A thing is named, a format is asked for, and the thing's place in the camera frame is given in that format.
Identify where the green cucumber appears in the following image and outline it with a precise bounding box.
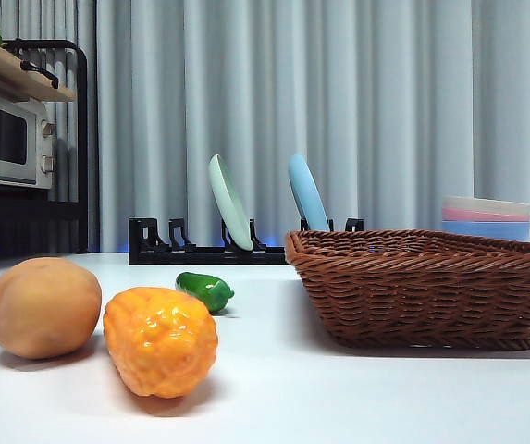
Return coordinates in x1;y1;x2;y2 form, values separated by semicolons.
175;271;236;315

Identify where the yellow orange corn cob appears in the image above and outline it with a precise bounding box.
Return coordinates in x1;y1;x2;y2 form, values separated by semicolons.
103;286;220;399

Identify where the brown wicker basket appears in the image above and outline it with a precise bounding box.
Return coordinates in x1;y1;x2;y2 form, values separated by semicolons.
284;228;530;351

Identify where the brown potato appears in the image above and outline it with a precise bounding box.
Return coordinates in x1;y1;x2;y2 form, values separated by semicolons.
0;256;103;360

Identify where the pale green plate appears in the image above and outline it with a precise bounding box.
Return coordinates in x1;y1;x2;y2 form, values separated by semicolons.
207;154;254;253

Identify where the pale blue plate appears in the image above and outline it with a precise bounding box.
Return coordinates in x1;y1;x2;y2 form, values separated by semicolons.
287;153;332;233

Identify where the black dish rack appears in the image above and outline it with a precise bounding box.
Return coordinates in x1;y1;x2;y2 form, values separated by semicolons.
128;216;365;266

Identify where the grey curtain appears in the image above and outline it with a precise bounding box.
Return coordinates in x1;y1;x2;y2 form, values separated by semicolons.
0;0;530;254

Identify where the black metal shelf rack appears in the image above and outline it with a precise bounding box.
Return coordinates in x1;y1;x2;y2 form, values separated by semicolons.
0;39;91;279

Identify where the pink bowl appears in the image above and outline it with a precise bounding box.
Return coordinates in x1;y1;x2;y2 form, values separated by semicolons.
440;206;530;224

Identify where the blue bowl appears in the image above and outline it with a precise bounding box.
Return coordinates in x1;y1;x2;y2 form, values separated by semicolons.
440;219;530;242

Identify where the cream bowl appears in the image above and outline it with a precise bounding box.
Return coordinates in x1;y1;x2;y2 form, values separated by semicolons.
440;194;530;216

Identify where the silver toaster oven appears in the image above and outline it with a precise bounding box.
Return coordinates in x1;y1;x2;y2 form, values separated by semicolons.
0;85;58;190

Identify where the wooden cutting board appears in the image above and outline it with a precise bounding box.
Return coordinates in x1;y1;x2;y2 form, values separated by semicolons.
0;39;78;102

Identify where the black handle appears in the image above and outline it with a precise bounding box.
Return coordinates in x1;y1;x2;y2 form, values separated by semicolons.
19;59;60;90

